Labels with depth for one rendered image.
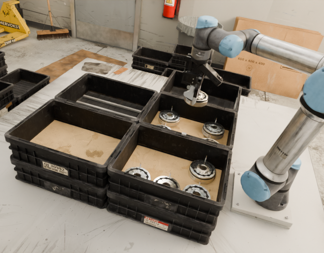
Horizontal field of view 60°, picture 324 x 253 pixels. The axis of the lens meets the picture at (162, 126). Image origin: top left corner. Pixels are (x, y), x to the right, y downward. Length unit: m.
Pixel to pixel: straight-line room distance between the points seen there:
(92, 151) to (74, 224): 0.28
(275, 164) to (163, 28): 3.42
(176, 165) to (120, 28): 3.44
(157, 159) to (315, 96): 0.62
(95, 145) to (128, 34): 3.29
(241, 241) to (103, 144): 0.66
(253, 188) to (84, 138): 0.70
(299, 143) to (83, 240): 0.77
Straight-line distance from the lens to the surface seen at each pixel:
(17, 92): 2.52
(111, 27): 4.45
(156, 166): 1.12
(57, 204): 1.17
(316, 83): 0.84
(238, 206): 1.22
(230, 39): 1.02
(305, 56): 1.02
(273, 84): 3.99
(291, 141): 0.94
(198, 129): 1.36
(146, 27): 4.27
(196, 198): 0.91
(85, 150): 1.17
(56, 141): 1.23
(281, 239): 1.23
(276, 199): 1.23
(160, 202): 0.97
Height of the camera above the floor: 1.60
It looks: 35 degrees down
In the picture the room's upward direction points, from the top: 9 degrees clockwise
